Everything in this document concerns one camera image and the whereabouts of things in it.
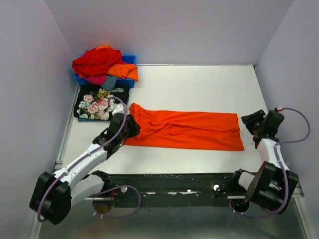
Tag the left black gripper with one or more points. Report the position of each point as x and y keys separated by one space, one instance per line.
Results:
x=135 y=128

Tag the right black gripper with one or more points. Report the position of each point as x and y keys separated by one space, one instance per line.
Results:
x=251 y=118

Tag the orange t-shirt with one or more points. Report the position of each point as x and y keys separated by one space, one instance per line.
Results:
x=124 y=70
x=186 y=130

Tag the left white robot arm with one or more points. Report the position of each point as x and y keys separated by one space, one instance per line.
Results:
x=93 y=183

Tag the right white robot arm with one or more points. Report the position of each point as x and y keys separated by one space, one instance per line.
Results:
x=272 y=186

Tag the black floral folded t-shirt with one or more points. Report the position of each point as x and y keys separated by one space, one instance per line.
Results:
x=99 y=104

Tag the grey-teal t-shirt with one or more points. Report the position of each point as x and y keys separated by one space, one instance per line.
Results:
x=110 y=82

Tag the pink t-shirt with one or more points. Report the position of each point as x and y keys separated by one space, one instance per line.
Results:
x=96 y=80

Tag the blue plastic bin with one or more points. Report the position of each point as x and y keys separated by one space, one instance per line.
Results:
x=127 y=58

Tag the red t-shirt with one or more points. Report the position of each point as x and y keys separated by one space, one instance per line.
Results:
x=97 y=62

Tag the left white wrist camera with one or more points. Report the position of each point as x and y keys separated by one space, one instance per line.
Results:
x=118 y=109

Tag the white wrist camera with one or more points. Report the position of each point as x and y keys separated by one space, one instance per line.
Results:
x=279 y=109
x=118 y=109

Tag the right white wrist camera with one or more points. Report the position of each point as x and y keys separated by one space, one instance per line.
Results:
x=279 y=109

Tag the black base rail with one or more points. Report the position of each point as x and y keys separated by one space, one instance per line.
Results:
x=171 y=190

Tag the aluminium extrusion frame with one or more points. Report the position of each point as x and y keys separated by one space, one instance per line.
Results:
x=53 y=190

